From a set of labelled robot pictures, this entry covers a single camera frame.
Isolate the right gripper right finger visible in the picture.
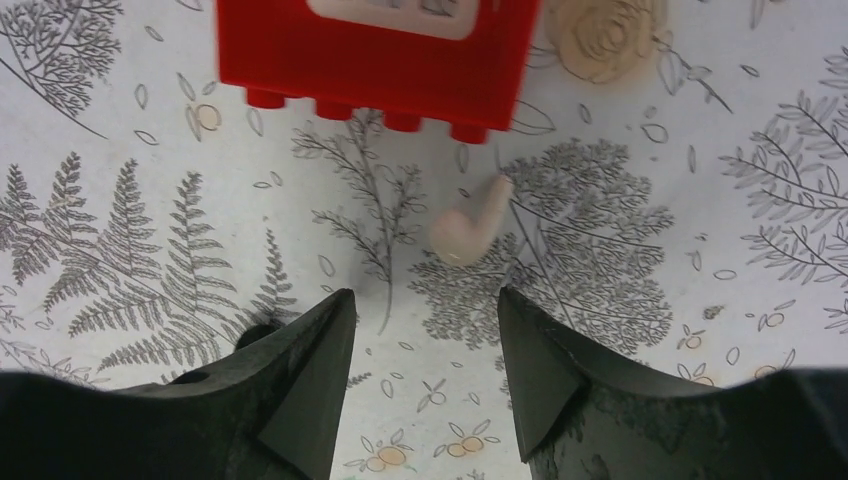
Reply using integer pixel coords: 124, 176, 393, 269
497, 287, 847, 479

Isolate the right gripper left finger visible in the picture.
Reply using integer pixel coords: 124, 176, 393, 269
1, 289, 357, 479

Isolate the floral patterned mat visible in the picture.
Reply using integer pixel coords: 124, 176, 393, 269
1, 1, 847, 479

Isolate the red plastic basket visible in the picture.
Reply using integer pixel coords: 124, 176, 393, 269
215, 0, 539, 144

